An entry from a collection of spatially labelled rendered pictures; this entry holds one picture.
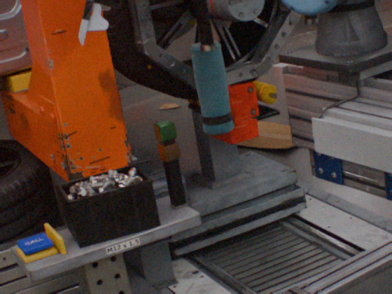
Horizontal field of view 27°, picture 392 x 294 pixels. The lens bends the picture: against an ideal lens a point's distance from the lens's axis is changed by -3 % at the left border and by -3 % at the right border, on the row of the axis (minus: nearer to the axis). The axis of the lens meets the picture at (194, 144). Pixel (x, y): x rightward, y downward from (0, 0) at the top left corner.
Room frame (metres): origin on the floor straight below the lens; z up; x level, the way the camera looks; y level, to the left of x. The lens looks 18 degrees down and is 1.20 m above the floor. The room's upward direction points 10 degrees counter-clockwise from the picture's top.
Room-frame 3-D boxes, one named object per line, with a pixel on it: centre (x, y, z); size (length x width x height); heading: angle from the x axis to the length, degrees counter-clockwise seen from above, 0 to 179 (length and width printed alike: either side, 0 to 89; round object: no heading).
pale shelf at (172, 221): (1.81, 0.24, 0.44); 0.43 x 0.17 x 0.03; 114
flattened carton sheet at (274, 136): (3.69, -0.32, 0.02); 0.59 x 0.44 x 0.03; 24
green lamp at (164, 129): (1.89, 0.06, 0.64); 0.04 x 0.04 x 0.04; 24
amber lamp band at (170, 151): (1.89, 0.06, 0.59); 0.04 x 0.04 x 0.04; 24
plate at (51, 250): (1.74, 0.40, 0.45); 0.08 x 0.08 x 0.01; 24
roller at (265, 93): (2.62, -0.21, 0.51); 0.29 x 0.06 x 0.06; 24
